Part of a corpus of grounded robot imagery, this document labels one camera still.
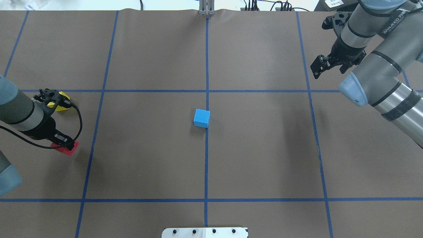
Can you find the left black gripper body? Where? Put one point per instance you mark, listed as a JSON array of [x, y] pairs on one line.
[[42, 128]]

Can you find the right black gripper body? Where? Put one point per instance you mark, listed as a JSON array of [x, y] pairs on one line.
[[343, 52]]

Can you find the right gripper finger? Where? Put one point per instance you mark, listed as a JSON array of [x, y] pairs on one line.
[[321, 64], [333, 63]]

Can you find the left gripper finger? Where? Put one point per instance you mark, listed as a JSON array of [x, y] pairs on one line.
[[63, 140]]

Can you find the red foam block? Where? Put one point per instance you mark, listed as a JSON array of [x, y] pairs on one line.
[[66, 151]]

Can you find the blue foam block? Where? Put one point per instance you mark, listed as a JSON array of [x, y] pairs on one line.
[[202, 118]]

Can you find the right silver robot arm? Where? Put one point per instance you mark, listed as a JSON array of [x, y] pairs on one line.
[[381, 38]]

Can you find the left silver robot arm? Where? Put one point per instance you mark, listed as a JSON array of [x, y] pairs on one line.
[[31, 118]]

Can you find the yellow foam block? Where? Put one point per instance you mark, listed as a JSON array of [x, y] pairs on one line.
[[63, 105]]

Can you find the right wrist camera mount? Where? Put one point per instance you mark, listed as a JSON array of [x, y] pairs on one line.
[[336, 22]]

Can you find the aluminium frame post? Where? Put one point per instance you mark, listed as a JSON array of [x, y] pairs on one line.
[[206, 7]]

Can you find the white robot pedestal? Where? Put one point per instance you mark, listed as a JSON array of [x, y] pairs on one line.
[[206, 232]]

